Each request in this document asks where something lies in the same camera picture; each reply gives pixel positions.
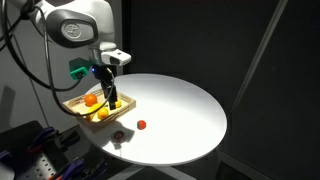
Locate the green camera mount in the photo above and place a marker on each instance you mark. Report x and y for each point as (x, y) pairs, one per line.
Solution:
(77, 68)

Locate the purple black spring clamp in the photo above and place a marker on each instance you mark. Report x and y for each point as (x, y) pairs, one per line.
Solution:
(46, 135)
(75, 166)

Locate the orange fruit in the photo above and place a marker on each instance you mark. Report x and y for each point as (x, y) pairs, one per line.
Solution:
(90, 99)

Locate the red strawberry with green top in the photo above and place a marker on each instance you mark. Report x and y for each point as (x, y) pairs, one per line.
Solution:
(141, 124)

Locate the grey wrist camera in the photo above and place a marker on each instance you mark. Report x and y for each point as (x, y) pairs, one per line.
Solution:
(115, 57)

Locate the yellow banana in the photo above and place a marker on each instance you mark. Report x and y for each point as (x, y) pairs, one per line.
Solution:
(92, 108)

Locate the dark red apple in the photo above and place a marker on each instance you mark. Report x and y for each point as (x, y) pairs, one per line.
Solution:
(119, 136)

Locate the wooden tray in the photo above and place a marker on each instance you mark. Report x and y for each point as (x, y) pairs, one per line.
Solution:
(125, 107)

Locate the white table base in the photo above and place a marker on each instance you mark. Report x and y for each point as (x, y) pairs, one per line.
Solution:
(166, 171)

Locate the small yellow-green fruit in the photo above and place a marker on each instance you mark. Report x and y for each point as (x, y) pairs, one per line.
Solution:
(118, 104)

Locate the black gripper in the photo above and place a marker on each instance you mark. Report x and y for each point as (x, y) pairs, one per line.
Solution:
(104, 74)

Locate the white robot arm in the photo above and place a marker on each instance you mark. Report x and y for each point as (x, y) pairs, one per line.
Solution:
(100, 20)

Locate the small yellow-orange fruit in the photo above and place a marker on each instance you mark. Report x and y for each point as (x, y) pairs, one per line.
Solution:
(103, 113)

